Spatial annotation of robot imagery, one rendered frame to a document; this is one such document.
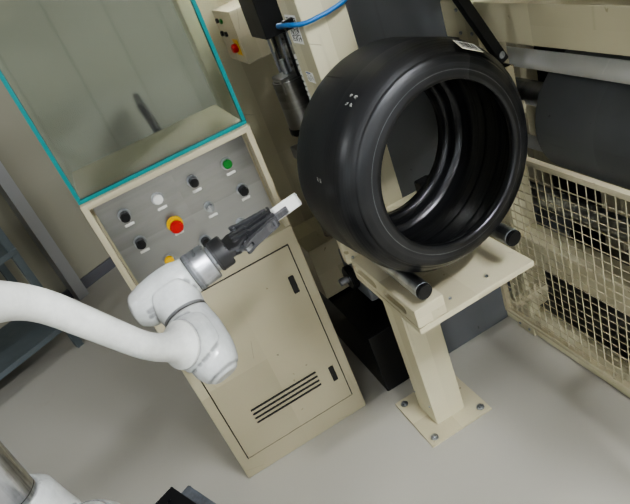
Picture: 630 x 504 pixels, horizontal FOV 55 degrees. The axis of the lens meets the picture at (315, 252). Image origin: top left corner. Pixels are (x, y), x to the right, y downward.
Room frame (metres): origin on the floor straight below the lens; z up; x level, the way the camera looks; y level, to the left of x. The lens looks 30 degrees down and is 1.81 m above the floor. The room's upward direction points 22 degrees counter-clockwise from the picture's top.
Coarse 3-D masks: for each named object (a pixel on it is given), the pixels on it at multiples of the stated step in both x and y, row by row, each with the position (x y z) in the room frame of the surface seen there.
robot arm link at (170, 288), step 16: (160, 272) 1.17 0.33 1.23; (176, 272) 1.15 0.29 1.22; (144, 288) 1.15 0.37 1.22; (160, 288) 1.13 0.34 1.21; (176, 288) 1.12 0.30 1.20; (192, 288) 1.13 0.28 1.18; (128, 304) 1.14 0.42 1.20; (144, 304) 1.12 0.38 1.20; (160, 304) 1.11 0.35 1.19; (176, 304) 1.10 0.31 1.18; (144, 320) 1.11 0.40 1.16; (160, 320) 1.11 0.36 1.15
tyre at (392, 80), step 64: (384, 64) 1.26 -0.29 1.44; (448, 64) 1.25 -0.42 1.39; (320, 128) 1.29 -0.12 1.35; (384, 128) 1.18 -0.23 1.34; (448, 128) 1.54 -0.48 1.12; (512, 128) 1.28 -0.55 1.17; (320, 192) 1.26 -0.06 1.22; (448, 192) 1.49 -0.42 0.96; (512, 192) 1.27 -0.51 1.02; (384, 256) 1.17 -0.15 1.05; (448, 256) 1.19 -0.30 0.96
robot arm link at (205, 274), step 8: (200, 248) 1.19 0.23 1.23; (184, 256) 1.19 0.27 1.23; (192, 256) 1.18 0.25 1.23; (200, 256) 1.17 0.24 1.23; (208, 256) 1.17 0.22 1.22; (184, 264) 1.17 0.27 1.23; (192, 264) 1.16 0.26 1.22; (200, 264) 1.16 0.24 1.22; (208, 264) 1.16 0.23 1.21; (216, 264) 1.17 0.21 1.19; (192, 272) 1.15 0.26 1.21; (200, 272) 1.15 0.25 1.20; (208, 272) 1.15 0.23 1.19; (216, 272) 1.16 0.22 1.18; (200, 280) 1.15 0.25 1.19; (208, 280) 1.15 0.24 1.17; (216, 280) 1.18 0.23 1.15
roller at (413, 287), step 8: (376, 264) 1.38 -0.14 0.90; (392, 272) 1.29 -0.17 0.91; (400, 272) 1.27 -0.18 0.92; (408, 272) 1.25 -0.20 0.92; (400, 280) 1.25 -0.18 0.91; (408, 280) 1.22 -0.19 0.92; (416, 280) 1.21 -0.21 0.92; (424, 280) 1.20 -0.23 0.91; (408, 288) 1.21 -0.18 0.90; (416, 288) 1.18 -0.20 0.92; (424, 288) 1.18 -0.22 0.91; (416, 296) 1.18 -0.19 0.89; (424, 296) 1.18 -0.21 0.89
